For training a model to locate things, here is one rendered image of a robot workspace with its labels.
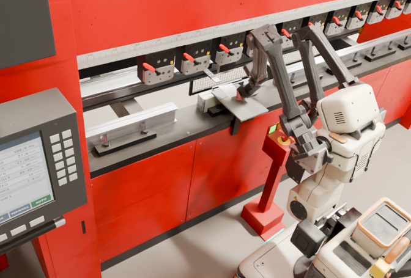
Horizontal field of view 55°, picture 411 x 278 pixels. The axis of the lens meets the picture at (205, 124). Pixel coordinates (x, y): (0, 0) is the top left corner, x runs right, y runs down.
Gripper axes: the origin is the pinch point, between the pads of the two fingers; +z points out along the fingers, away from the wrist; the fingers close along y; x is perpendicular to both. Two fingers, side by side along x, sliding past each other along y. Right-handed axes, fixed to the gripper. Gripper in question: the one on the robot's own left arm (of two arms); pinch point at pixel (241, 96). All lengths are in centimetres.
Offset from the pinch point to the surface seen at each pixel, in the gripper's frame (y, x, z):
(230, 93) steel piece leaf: 2.2, -4.7, 4.7
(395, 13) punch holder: -137, -17, -9
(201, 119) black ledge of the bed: 18.5, 0.5, 15.9
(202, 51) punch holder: 20.4, -22.4, -18.0
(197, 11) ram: 25, -33, -36
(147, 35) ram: 49, -30, -31
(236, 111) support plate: 8.2, 6.7, -2.0
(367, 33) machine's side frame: -213, -34, 73
